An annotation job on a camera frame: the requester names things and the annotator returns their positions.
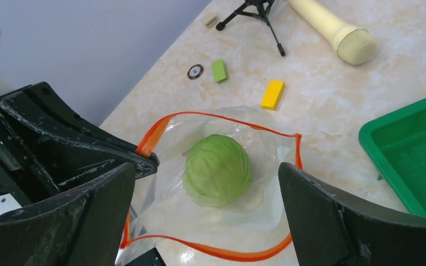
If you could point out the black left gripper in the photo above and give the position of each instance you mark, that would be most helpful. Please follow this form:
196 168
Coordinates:
46 147

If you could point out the green plastic tray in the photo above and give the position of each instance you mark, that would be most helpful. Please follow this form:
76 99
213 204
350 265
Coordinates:
396 144

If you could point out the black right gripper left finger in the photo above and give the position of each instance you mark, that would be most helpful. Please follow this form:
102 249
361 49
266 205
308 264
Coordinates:
81 226

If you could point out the light green block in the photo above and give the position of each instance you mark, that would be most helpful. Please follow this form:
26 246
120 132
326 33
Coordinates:
219 71

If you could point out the clear zip bag orange zipper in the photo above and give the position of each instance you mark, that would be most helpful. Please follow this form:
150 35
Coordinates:
163 215

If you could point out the cream toy microphone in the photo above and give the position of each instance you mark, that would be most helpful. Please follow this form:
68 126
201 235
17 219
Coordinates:
353 44

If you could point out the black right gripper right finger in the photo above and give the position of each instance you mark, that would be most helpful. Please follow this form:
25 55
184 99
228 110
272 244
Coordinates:
330 226

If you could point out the green cabbage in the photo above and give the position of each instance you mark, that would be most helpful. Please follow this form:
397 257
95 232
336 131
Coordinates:
217 171

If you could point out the small wooden block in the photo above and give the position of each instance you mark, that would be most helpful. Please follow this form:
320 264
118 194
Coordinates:
211 21

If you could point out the purple microphone on tripod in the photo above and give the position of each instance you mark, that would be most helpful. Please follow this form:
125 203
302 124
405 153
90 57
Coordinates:
263 8

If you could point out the yellow block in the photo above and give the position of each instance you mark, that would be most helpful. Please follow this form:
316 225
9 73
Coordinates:
272 95

